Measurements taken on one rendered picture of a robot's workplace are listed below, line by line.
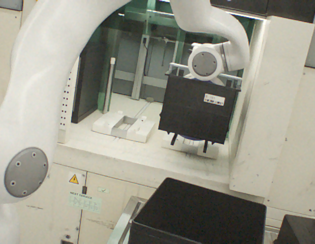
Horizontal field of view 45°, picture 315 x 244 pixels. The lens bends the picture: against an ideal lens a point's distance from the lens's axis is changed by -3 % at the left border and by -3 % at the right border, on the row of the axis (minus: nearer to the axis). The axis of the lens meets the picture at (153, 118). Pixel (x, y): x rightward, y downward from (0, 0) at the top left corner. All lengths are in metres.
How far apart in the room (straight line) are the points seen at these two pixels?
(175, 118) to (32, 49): 0.72
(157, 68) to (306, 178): 1.11
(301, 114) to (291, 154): 0.13
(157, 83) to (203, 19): 1.24
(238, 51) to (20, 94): 0.59
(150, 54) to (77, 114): 0.70
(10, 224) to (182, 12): 0.55
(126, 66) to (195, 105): 1.00
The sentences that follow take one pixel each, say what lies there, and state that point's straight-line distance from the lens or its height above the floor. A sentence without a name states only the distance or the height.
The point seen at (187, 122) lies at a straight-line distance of 1.22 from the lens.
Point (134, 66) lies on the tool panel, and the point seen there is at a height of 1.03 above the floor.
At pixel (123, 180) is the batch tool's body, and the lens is 1.33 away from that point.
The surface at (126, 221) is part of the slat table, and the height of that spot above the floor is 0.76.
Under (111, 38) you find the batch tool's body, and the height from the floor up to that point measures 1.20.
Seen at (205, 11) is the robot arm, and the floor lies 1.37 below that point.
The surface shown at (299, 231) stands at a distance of 1.15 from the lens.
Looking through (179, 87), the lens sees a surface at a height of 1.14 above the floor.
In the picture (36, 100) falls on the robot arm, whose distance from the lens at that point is 0.55.
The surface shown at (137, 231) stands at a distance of 0.84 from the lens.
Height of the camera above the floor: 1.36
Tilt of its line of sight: 16 degrees down
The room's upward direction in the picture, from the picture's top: 11 degrees clockwise
